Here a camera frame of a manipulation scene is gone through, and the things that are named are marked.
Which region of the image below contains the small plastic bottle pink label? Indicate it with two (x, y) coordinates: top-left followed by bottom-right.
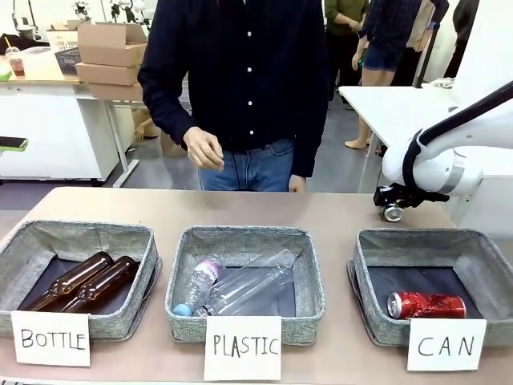
(172, 259), (224, 316)

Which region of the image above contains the person right hand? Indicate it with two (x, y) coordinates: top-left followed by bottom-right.
(181, 125), (225, 174)

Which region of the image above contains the person left hand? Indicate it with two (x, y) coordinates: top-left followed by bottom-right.
(288, 173), (309, 194)

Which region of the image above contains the large clear plastic bottle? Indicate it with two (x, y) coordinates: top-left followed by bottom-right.
(195, 248), (297, 318)

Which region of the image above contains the flat closed cardboard box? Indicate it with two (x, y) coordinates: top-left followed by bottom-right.
(75, 61), (142, 87)
(87, 82), (146, 103)

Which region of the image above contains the white table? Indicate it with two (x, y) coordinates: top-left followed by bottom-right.
(337, 82), (472, 193)

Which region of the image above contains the white paper BOTTLE label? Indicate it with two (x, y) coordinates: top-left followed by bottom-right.
(10, 310), (91, 367)

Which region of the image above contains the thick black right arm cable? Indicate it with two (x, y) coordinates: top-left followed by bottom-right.
(402, 79), (513, 198)

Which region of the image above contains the background person green shirt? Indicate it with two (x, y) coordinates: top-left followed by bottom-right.
(323, 0), (369, 106)

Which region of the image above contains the brown glass bottle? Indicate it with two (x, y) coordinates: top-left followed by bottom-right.
(55, 255), (139, 314)
(18, 251), (115, 312)

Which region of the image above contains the open cardboard box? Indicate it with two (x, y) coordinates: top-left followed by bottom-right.
(77, 21), (149, 68)

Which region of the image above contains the black pole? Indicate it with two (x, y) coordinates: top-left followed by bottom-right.
(412, 0), (450, 89)

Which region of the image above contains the grey fabric plastic basket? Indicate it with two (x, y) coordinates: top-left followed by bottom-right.
(164, 225), (326, 347)

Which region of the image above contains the person right forearm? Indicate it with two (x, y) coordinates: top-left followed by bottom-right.
(136, 59), (198, 142)

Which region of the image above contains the white plastic crate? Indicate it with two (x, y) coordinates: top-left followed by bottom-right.
(46, 28), (80, 54)

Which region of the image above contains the background person in shorts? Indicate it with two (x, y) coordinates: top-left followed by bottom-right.
(343, 0), (420, 150)

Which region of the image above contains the grey fabric bottle basket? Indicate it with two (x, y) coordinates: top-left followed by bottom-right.
(0, 218), (164, 342)

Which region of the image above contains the white paper CAN label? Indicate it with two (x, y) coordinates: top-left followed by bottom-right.
(406, 317), (487, 372)

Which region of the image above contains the background person in black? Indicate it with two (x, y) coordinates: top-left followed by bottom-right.
(442, 0), (480, 80)

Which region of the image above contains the wooden top desk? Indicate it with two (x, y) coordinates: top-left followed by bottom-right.
(0, 55), (140, 188)

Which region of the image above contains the white paper PLASTIC label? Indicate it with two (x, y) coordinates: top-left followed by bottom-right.
(203, 315), (283, 382)

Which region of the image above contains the grey fabric can basket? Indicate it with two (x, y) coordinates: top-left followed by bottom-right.
(345, 228), (513, 348)

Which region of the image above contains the black green flat device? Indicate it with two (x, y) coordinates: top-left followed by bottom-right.
(0, 136), (30, 152)

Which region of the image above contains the crushed red soda can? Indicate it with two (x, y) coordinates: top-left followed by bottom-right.
(386, 290), (468, 321)

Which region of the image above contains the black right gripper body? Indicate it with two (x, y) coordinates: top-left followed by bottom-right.
(373, 182), (450, 210)

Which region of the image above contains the iced drink plastic cup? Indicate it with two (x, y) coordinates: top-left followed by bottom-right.
(4, 45), (26, 78)

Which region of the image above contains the black mesh basket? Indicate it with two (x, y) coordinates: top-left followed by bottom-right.
(54, 47), (83, 76)

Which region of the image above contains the person in dark shirt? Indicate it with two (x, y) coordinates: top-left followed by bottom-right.
(136, 0), (330, 193)

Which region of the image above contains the person left forearm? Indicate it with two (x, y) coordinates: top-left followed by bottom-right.
(289, 111), (328, 178)

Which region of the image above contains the silver soda can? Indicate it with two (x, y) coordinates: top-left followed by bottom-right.
(383, 203), (405, 223)

